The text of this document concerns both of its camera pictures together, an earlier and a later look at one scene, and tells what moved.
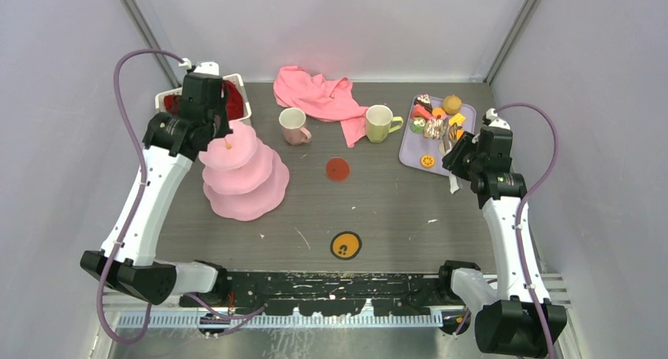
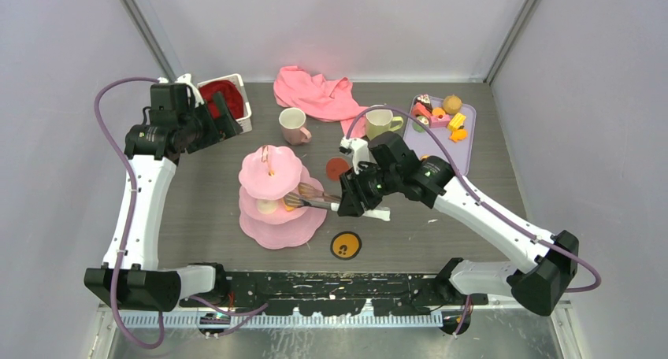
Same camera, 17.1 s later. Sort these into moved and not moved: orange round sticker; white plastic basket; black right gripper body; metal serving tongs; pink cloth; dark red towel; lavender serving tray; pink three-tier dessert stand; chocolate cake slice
Moved: metal serving tongs; black right gripper body; pink three-tier dessert stand
Not moved: chocolate cake slice; lavender serving tray; dark red towel; pink cloth; white plastic basket; orange round sticker
